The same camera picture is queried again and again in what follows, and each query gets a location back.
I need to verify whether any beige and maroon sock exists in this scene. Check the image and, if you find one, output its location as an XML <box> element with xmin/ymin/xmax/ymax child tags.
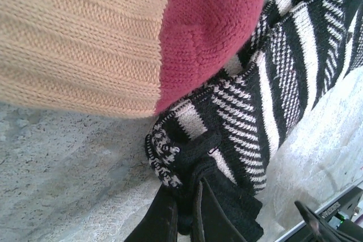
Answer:
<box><xmin>0</xmin><ymin>0</ymin><xmax>270</xmax><ymax>120</ymax></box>

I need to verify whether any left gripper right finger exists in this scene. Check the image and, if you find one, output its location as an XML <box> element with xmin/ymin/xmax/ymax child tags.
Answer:
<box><xmin>192</xmin><ymin>179</ymin><xmax>249</xmax><ymax>242</ymax></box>

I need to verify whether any black and white patterned sock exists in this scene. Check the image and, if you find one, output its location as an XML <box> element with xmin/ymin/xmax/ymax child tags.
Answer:
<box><xmin>144</xmin><ymin>0</ymin><xmax>363</xmax><ymax>239</ymax></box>

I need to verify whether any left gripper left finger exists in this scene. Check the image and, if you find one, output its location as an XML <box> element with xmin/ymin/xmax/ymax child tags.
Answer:
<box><xmin>124</xmin><ymin>181</ymin><xmax>181</xmax><ymax>242</ymax></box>

